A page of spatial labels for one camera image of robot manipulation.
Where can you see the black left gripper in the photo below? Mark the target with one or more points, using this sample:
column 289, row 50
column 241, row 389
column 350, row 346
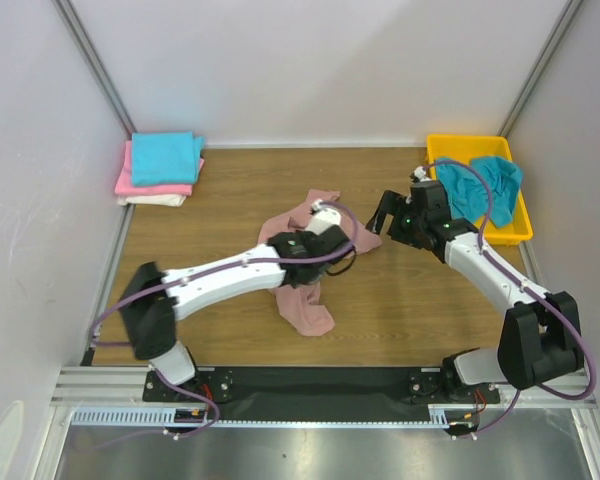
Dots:
column 300, row 235

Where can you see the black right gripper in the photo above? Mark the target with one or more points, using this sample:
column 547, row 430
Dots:
column 397, row 216

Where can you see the dusty pink t shirt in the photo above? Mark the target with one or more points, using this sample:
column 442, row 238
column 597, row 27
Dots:
column 301, row 306

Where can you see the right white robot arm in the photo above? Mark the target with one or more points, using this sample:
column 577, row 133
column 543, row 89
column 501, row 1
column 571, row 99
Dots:
column 538, row 337

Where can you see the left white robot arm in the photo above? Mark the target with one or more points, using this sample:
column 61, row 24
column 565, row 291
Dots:
column 156, row 301

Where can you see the teal crumpled t shirt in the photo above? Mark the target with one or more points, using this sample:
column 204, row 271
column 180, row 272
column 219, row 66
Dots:
column 468, row 197

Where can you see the folded white t shirt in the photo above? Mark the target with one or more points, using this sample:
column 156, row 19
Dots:
column 168, row 200

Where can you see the yellow plastic bin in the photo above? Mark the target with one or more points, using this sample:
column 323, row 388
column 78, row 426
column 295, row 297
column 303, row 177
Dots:
column 483, row 184

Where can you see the folded teal t shirt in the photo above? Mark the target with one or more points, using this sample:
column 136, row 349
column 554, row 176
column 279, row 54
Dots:
column 165, row 158

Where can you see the folded pink t shirt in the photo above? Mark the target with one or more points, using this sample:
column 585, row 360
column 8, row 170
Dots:
column 124, row 185

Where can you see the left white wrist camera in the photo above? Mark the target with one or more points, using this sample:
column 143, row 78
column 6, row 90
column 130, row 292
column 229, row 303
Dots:
column 322, row 217

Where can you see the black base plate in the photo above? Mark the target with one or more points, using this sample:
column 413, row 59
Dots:
column 333, row 394

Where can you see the grey slotted cable duct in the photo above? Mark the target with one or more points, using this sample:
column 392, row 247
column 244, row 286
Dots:
column 140, row 416

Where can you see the aluminium frame rail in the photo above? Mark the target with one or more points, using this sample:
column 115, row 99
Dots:
column 87, row 49

